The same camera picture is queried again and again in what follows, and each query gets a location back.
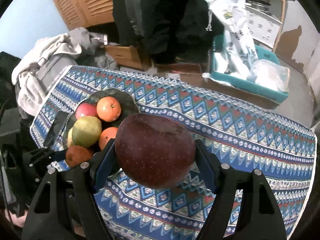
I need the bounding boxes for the small orange tangerine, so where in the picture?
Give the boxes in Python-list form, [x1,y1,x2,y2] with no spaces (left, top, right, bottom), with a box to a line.
[65,145,93,167]

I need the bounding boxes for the green yellow pear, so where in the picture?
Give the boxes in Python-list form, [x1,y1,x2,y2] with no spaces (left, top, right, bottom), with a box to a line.
[72,116,102,147]

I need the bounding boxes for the orange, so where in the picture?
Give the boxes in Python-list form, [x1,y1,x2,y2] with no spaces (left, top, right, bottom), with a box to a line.
[99,127,118,150]
[97,96,121,122]

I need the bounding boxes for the red apple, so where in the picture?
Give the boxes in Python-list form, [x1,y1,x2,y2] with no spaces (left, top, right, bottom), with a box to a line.
[115,113,196,189]
[75,102,98,119]

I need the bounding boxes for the small yellow fruit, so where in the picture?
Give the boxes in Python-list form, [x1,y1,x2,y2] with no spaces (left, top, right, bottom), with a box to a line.
[67,128,74,148]

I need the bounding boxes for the person's left hand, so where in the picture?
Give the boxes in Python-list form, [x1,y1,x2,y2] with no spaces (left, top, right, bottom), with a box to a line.
[4,209,28,228]

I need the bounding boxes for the grey white clothes pile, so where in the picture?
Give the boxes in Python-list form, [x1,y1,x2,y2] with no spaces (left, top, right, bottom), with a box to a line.
[11,27,118,119]

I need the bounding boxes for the blue patterned tablecloth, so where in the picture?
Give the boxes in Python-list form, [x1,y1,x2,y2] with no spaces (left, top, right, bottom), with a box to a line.
[30,66,317,239]

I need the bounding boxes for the dark glass plate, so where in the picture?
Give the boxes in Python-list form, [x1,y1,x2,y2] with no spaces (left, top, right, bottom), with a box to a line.
[43,88,141,151]

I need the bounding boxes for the clear plastic bag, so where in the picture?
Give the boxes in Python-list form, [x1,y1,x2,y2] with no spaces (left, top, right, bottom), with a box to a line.
[247,59,290,93]

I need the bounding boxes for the teal plastic crate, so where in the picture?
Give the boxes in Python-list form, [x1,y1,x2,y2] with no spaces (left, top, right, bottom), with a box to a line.
[210,35,289,104]

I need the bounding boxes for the wooden louvered cabinet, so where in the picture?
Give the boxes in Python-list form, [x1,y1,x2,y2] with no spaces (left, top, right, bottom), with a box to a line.
[53,0,114,30]

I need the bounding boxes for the white printed plastic bag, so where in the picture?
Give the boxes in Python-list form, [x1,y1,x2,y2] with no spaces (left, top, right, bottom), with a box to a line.
[204,0,258,80]

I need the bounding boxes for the black hanging clothes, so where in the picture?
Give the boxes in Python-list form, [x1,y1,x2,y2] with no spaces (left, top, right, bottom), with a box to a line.
[112,0,223,64]

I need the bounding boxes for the white patterned storage box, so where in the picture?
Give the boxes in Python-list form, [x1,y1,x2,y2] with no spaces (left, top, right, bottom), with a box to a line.
[246,6,282,48]

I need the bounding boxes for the wooden shelf rack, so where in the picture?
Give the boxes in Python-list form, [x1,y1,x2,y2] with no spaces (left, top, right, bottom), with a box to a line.
[228,0,287,53]

